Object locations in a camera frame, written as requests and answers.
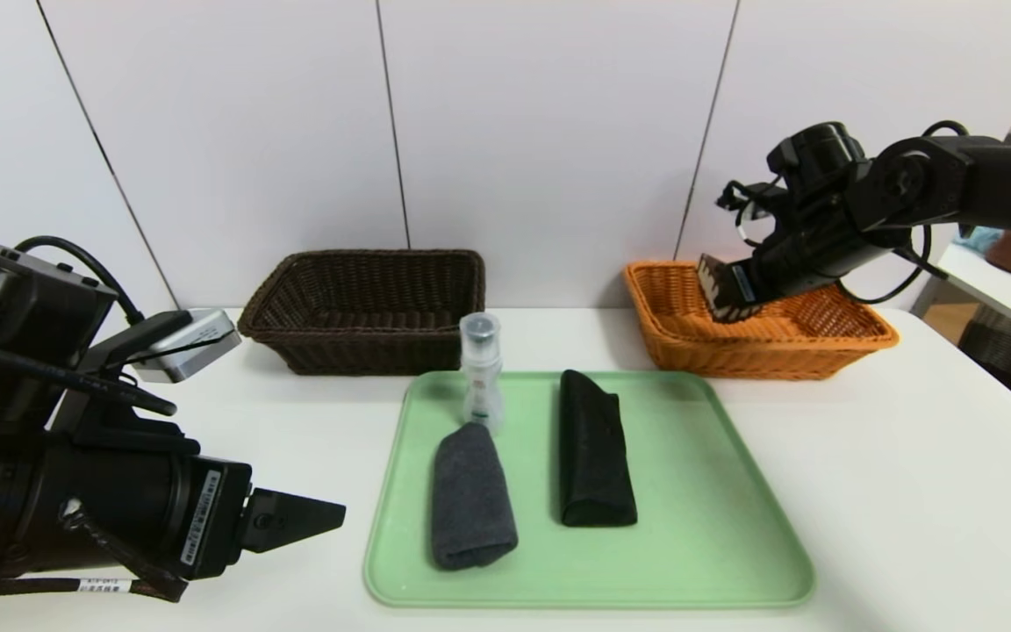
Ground grey folded towel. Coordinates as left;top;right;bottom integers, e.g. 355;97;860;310
432;422;519;571

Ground white side table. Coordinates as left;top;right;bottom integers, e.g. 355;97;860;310
909;241;1011;343

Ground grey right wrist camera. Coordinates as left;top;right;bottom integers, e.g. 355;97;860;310
716;180;778;231

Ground black folded cloth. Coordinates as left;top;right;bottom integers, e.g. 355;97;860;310
558;370;638;528

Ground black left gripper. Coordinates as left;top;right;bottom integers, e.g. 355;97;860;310
39;433;347;581

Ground clear spray bottle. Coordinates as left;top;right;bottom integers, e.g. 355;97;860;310
460;312;505;433

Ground chocolate cake slice toy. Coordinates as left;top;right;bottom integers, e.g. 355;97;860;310
697;254;736;322

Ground black left camera cable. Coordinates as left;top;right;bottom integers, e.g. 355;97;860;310
14;235;147;326

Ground black braided cable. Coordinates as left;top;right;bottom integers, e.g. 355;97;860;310
0;575;189;603

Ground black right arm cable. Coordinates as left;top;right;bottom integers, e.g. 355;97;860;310
839;224;938;305

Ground dark brown wicker basket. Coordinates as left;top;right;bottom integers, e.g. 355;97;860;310
238;250;486;377

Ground orange wicker basket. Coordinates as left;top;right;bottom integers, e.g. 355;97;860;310
624;261;899;380

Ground light green plastic tray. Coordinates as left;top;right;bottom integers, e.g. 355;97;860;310
363;370;814;608

